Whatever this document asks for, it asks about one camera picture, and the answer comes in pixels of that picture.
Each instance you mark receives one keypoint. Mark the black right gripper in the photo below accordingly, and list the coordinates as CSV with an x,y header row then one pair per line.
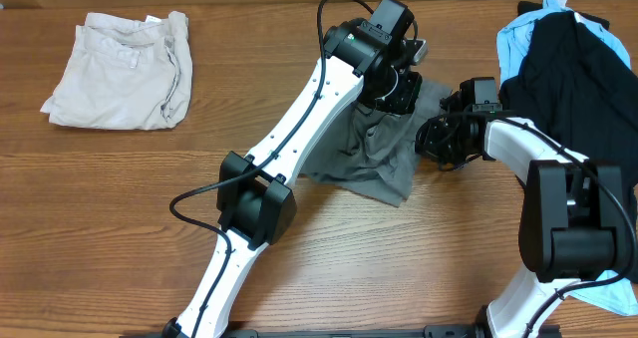
x,y
426,144

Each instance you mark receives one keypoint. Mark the grey shorts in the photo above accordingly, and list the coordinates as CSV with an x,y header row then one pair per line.
x,y
371,152

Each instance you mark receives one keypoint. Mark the beige folded shorts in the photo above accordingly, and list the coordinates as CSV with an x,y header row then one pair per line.
x,y
125,74

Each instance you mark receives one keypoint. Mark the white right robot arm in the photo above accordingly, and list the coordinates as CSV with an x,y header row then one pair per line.
x,y
574,232

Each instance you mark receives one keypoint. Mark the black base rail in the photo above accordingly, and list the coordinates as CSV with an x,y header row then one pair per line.
x,y
344,333

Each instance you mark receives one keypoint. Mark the light blue garment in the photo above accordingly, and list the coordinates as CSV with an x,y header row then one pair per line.
x,y
512,44

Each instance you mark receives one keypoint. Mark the black garment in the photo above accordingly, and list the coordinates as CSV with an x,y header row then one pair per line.
x,y
577,91

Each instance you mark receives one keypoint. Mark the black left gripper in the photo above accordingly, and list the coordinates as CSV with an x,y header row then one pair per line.
x,y
405,99

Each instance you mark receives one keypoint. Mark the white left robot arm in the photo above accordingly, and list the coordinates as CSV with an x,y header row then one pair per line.
x,y
365,60

